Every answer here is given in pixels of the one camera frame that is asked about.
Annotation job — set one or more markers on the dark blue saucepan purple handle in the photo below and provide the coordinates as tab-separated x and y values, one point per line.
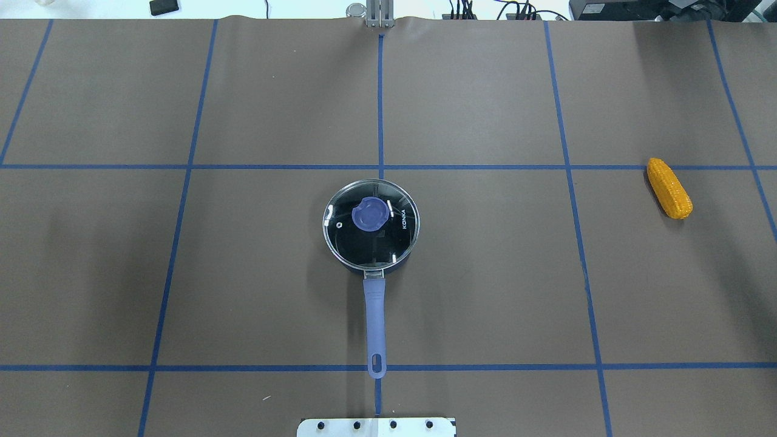
374	291

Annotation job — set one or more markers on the glass pot lid purple knob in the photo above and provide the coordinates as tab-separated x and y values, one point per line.
371	225

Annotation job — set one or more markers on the brown table mat blue grid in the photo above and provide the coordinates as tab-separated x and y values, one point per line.
234	227

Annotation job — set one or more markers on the yellow plastic corn cob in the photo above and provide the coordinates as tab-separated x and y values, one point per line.
668	190

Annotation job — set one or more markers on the aluminium camera post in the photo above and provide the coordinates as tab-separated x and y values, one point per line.
375	13

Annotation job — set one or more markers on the small black device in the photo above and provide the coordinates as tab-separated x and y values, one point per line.
161	7

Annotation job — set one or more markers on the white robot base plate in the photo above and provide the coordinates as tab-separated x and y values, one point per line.
408	426

